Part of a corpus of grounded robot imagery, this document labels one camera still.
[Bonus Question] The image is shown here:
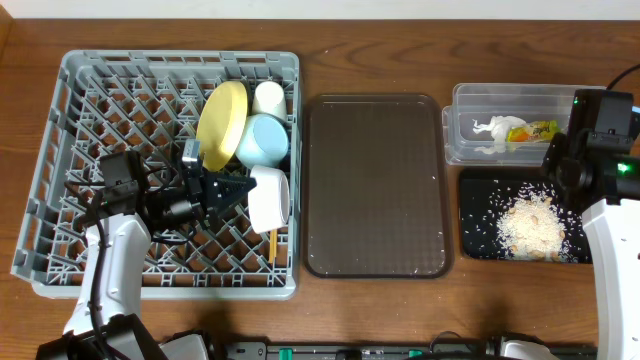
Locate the white tissue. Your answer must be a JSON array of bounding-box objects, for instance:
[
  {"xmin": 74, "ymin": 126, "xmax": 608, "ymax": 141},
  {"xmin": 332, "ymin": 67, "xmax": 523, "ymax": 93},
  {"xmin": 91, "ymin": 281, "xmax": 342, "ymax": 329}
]
[{"xmin": 473, "ymin": 116, "xmax": 526, "ymax": 155}]

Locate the yellow plate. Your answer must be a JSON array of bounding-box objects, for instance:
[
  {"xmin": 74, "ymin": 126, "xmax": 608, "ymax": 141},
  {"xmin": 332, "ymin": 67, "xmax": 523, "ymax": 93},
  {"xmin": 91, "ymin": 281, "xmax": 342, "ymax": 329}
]
[{"xmin": 196, "ymin": 81, "xmax": 248, "ymax": 172}]

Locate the dark brown serving tray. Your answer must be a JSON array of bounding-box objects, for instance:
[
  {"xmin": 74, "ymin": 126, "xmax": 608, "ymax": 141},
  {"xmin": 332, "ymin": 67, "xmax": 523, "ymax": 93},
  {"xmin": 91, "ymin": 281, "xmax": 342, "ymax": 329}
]
[{"xmin": 302, "ymin": 94, "xmax": 453, "ymax": 280}]

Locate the light blue bowl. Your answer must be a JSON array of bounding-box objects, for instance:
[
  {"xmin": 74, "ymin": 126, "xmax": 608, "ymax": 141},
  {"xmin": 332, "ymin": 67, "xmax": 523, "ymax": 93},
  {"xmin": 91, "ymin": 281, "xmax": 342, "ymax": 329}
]
[{"xmin": 235, "ymin": 114, "xmax": 289, "ymax": 169}]

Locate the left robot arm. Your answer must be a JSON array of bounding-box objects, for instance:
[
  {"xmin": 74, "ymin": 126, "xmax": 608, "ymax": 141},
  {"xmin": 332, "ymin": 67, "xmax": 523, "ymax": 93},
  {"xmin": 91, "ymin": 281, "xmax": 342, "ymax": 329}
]
[{"xmin": 36, "ymin": 140, "xmax": 257, "ymax": 359}]

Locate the white bowl with food scraps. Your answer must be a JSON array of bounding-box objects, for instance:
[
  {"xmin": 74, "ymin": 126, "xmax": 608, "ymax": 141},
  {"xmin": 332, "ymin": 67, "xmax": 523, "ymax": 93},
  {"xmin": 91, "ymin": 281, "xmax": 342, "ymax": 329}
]
[{"xmin": 248, "ymin": 165, "xmax": 290, "ymax": 233}]

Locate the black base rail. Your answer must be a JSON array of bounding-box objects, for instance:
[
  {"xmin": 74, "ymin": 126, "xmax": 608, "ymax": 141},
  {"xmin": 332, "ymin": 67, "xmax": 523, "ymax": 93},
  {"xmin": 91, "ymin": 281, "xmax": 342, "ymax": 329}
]
[{"xmin": 159, "ymin": 329, "xmax": 599, "ymax": 360}]

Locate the yellow snack wrapper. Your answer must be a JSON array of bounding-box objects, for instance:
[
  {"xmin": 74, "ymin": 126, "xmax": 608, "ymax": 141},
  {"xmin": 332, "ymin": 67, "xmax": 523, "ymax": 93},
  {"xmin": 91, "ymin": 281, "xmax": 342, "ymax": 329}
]
[{"xmin": 506, "ymin": 121, "xmax": 560, "ymax": 143}]

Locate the pile of rice and peanuts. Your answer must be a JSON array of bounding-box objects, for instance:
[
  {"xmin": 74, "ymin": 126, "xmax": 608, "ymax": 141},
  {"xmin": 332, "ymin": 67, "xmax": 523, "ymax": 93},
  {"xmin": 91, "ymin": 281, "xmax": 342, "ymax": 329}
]
[{"xmin": 462, "ymin": 179, "xmax": 589, "ymax": 264}]

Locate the white plastic cup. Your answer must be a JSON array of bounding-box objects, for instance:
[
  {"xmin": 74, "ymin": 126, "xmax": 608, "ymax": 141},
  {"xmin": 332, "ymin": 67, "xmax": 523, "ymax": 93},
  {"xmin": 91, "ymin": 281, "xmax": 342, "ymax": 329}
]
[{"xmin": 252, "ymin": 81, "xmax": 287, "ymax": 122}]

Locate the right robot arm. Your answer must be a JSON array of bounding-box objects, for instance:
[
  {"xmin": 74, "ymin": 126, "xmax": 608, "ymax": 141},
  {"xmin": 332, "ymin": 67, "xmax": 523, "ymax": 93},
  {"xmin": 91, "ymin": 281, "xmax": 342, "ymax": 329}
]
[{"xmin": 542, "ymin": 88, "xmax": 639, "ymax": 359}]

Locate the black plastic tray bin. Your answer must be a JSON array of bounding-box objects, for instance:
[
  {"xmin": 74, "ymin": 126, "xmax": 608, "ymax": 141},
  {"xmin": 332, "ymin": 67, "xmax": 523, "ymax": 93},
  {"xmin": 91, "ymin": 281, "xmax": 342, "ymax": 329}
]
[{"xmin": 457, "ymin": 167, "xmax": 596, "ymax": 265}]

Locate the grey plastic dishwasher rack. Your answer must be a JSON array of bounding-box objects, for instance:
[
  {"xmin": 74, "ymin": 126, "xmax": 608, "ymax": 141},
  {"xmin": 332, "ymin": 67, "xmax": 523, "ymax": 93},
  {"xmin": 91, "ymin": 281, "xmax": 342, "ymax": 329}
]
[{"xmin": 11, "ymin": 50, "xmax": 302, "ymax": 300}]

